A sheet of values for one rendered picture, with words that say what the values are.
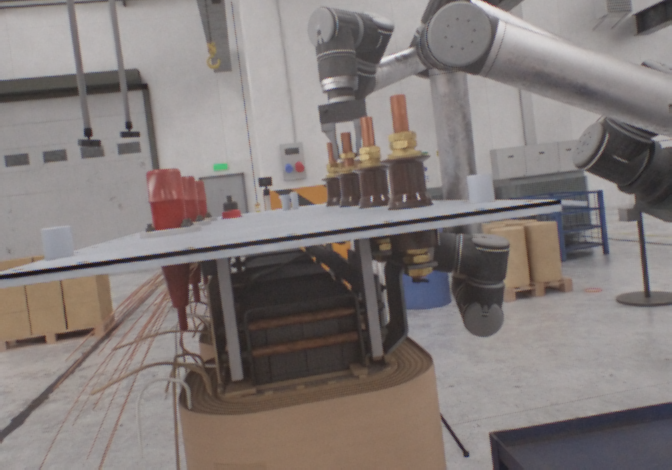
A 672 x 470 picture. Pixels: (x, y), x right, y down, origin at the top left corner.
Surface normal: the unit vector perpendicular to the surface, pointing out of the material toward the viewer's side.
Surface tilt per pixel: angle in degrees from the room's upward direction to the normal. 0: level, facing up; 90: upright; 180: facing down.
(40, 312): 90
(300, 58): 90
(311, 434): 90
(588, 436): 0
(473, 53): 106
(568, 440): 0
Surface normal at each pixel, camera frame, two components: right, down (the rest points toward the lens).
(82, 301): 0.20, 0.01
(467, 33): -0.07, 0.21
